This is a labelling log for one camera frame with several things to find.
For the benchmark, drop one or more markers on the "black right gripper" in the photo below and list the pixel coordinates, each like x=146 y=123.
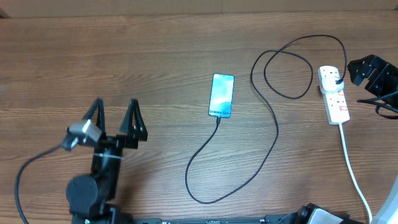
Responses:
x=382 y=70

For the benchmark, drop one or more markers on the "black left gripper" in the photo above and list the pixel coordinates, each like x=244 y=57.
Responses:
x=131 y=140

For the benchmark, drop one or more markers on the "blue Galaxy smartphone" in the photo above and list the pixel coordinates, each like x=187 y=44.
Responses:
x=221 y=97

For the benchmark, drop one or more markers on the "white power strip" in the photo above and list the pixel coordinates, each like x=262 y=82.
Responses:
x=335 y=104

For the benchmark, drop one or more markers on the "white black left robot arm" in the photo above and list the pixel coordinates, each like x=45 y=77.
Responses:
x=88 y=194

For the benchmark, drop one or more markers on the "white charger adapter plug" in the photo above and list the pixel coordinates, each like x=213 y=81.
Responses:
x=329 y=85

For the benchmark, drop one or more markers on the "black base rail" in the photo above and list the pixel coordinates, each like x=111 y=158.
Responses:
x=268 y=219

